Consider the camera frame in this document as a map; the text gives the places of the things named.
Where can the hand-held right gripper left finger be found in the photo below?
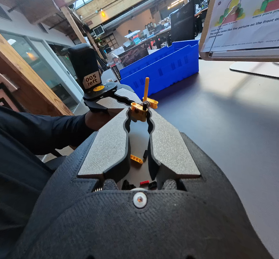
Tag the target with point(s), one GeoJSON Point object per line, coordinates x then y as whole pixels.
{"type": "Point", "coordinates": [104, 150]}

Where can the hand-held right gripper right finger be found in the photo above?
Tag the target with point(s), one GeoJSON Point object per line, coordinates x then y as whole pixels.
{"type": "Point", "coordinates": [172, 152]}

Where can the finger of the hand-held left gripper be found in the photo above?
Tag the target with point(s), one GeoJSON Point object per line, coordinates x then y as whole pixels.
{"type": "Point", "coordinates": [100, 106]}
{"type": "Point", "coordinates": [127, 95]}

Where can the yellow lego axle with connector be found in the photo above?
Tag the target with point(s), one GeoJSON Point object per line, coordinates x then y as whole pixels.
{"type": "Point", "coordinates": [146, 89]}

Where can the yellow and grey lego assembly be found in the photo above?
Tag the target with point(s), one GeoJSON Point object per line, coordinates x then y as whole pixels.
{"type": "Point", "coordinates": [138, 113]}

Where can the small black lego link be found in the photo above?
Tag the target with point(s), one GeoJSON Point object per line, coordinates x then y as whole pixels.
{"type": "Point", "coordinates": [152, 185]}

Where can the person's left forearm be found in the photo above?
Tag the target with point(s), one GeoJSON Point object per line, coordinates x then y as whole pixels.
{"type": "Point", "coordinates": [54, 130]}

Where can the yellow L-shaped lego beam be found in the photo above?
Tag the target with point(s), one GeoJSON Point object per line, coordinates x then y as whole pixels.
{"type": "Point", "coordinates": [136, 159]}

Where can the black lego set box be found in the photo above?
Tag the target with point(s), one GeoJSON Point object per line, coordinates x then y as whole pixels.
{"type": "Point", "coordinates": [135, 55]}

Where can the red lego pin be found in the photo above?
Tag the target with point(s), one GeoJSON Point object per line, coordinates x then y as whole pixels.
{"type": "Point", "coordinates": [144, 182]}

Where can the black lego T connector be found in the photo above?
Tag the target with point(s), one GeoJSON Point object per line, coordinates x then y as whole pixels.
{"type": "Point", "coordinates": [127, 185]}

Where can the person's left hand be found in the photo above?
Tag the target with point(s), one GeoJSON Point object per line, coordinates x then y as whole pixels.
{"type": "Point", "coordinates": [96, 120]}

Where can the brown pin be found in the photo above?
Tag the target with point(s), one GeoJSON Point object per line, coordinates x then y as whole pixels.
{"type": "Point", "coordinates": [145, 153]}

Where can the clear water bottle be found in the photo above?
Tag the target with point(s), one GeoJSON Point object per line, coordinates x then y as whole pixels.
{"type": "Point", "coordinates": [113, 63]}

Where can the white air vent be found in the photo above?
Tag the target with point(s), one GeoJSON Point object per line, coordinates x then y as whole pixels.
{"type": "Point", "coordinates": [99, 31]}

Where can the blue plastic bin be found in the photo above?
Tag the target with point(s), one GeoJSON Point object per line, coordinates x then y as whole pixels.
{"type": "Point", "coordinates": [165, 67]}

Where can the stack of boxes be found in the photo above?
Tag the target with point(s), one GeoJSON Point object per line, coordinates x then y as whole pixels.
{"type": "Point", "coordinates": [133, 38]}

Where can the black computer monitor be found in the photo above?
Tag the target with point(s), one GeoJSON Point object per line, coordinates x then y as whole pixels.
{"type": "Point", "coordinates": [182, 21]}

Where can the person's torso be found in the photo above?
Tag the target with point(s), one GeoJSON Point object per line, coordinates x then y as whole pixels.
{"type": "Point", "coordinates": [19, 187]}

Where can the instruction sheet on stand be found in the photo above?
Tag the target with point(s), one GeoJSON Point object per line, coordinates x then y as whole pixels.
{"type": "Point", "coordinates": [218, 58]}

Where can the white monitor stand base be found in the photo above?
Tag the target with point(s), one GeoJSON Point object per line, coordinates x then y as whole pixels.
{"type": "Point", "coordinates": [257, 69]}

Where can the printed instruction sheet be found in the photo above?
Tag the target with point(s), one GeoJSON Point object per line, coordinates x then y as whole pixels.
{"type": "Point", "coordinates": [246, 34]}

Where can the white-headed pin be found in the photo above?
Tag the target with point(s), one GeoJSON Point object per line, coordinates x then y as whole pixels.
{"type": "Point", "coordinates": [232, 9]}

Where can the wooden post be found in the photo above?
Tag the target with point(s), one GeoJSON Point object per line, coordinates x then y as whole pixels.
{"type": "Point", "coordinates": [73, 24]}

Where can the metal air duct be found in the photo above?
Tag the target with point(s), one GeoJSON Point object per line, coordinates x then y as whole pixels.
{"type": "Point", "coordinates": [135, 8]}

